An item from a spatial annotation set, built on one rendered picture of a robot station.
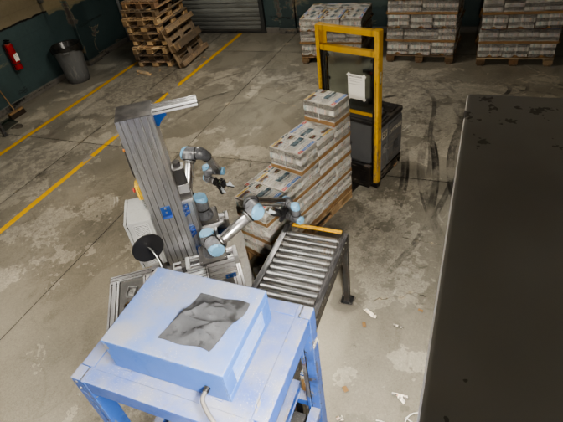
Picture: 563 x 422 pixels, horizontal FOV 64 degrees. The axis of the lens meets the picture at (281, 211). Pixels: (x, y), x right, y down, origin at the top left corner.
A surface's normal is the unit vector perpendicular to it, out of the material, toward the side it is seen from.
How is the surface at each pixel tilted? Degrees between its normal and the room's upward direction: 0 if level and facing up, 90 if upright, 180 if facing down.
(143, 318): 0
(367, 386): 0
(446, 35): 90
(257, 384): 0
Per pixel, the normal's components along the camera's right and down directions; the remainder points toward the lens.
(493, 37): -0.33, 0.62
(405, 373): -0.12, -0.77
